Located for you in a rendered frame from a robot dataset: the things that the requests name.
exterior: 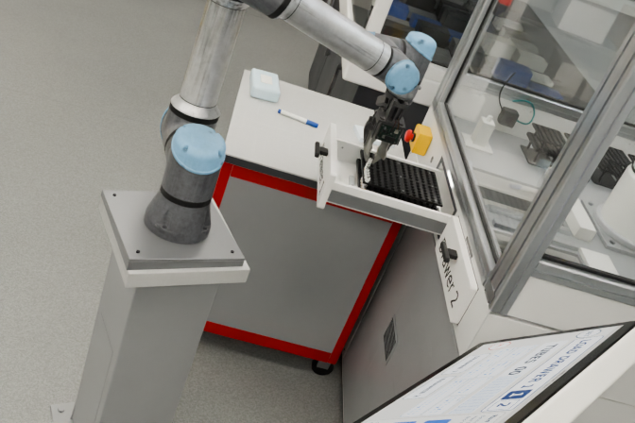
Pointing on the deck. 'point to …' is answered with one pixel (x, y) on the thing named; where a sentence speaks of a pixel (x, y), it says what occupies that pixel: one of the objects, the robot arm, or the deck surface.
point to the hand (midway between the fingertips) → (370, 157)
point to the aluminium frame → (544, 199)
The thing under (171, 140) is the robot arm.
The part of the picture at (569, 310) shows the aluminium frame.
